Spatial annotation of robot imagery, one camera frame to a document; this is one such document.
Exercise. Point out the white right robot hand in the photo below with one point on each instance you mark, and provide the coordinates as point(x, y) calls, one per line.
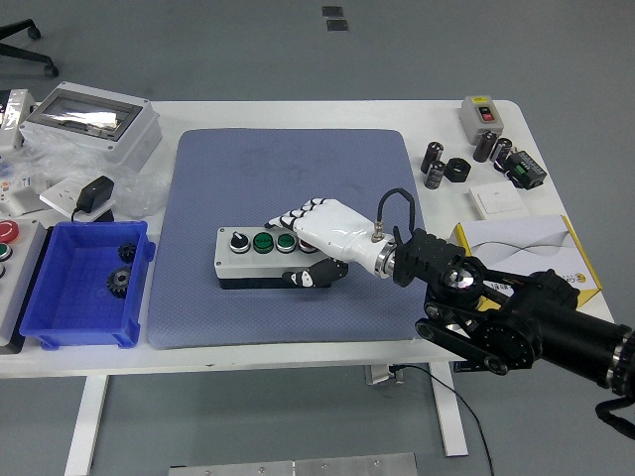
point(332, 223)

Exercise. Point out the grey four-button control box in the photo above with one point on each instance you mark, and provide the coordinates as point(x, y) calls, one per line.
point(238, 263)

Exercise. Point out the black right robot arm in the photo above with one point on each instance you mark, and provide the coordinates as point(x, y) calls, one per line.
point(546, 322)

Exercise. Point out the black cylindrical capacitor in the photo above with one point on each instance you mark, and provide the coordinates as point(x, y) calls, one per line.
point(501, 151)
point(431, 156)
point(483, 146)
point(435, 174)

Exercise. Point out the grey-blue table mat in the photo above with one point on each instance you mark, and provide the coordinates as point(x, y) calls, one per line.
point(223, 188)

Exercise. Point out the black hexagonal nut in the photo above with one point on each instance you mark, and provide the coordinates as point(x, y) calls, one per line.
point(456, 176)

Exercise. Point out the yellow and white cardboard box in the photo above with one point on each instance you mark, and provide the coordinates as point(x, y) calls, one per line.
point(521, 238)

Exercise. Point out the clear plastic bag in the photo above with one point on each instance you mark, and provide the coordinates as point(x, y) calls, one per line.
point(144, 193)

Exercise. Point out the dark floor plate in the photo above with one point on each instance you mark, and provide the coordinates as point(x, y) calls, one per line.
point(332, 11)
point(337, 25)

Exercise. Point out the black module with green terminal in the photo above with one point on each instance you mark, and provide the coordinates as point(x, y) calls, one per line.
point(526, 171)

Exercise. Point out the small black gear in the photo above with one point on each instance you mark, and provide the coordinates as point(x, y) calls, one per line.
point(128, 253)

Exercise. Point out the large black gear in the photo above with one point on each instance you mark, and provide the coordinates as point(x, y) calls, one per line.
point(119, 282)

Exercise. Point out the white table leg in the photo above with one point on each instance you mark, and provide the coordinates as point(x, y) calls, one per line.
point(87, 421)
point(452, 426)

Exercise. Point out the black power adapter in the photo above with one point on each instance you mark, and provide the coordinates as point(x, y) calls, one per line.
point(94, 194)

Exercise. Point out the silver metal plate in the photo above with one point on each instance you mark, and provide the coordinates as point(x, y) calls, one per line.
point(297, 466)

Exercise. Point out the blue plastic bin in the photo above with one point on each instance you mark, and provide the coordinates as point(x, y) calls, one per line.
point(64, 307)

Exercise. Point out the grey emergency-stop control box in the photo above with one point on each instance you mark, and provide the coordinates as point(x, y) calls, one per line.
point(25, 277)

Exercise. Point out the small white printed box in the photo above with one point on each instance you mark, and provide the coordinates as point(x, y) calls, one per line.
point(20, 198)

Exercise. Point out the white device with label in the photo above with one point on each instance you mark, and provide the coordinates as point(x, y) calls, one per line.
point(15, 134)

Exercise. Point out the black office chair base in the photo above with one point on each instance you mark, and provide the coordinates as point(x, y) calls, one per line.
point(25, 55)

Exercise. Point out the metal under-table bracket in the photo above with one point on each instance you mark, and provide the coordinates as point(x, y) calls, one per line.
point(377, 374)

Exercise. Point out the white wall switch plate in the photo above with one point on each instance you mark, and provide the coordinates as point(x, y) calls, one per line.
point(496, 198)

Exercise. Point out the grey red-black switch box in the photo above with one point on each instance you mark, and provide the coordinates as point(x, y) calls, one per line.
point(469, 121)

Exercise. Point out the grey enclosure with clear lid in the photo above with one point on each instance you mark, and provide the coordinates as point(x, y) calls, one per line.
point(129, 144)

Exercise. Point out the white wall socket plate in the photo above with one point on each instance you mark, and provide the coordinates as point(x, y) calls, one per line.
point(57, 196)

